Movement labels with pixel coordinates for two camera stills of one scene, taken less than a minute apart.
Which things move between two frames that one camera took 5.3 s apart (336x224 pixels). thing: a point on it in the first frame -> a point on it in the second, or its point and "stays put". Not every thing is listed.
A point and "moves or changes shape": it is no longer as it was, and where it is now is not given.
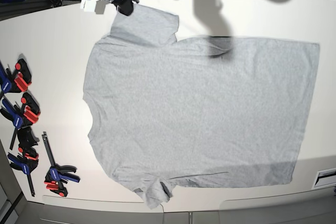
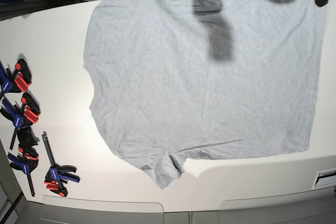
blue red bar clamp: x=58 y=173 stays put
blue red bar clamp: x=20 y=78 stays put
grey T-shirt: x=171 y=113 moves or changes shape
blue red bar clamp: x=28 y=112 stays put
